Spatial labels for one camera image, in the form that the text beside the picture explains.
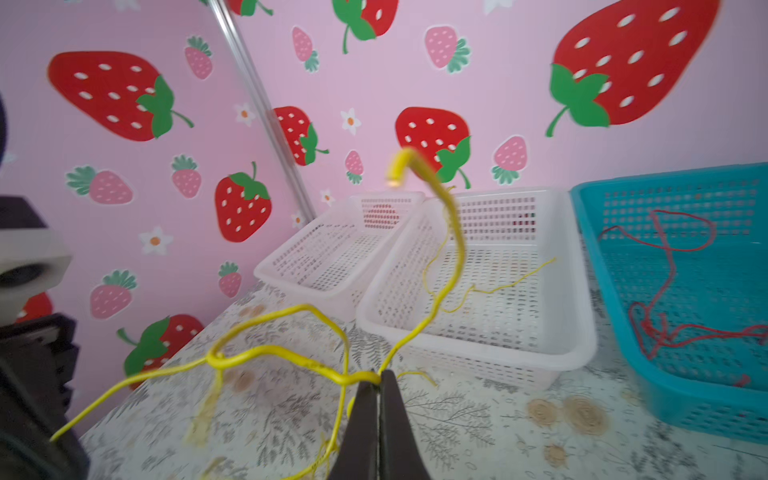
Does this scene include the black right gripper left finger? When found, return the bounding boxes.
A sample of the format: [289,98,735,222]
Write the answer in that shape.
[327,382,378,480]

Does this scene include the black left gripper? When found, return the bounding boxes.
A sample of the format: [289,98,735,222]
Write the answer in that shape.
[1,313,90,479]

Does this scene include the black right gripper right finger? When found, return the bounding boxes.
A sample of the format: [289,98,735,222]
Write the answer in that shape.
[379,370,431,480]

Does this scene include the yellow cable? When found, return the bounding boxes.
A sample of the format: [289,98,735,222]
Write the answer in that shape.
[419,233,559,316]

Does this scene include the coloured cable bundle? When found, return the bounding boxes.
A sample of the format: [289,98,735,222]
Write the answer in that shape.
[47,146,469,480]

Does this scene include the red cable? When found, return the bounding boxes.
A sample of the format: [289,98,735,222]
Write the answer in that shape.
[596,208,718,254]
[626,209,768,388]

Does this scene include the middle white plastic basket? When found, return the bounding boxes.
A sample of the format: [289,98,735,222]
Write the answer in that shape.
[356,188,598,390]

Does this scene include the white plastic basket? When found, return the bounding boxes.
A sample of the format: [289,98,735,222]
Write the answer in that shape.
[356,188,598,390]
[254,192,425,322]

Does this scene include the left white plastic basket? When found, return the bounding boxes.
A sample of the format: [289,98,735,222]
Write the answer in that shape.
[254,192,425,322]

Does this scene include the teal plastic basket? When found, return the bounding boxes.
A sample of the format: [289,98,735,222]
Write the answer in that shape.
[571,163,767,444]

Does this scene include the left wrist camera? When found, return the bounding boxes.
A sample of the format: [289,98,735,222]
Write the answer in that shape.
[1,196,72,326]

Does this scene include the left aluminium corner post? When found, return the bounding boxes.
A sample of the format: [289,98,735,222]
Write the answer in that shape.
[209,0,316,221]

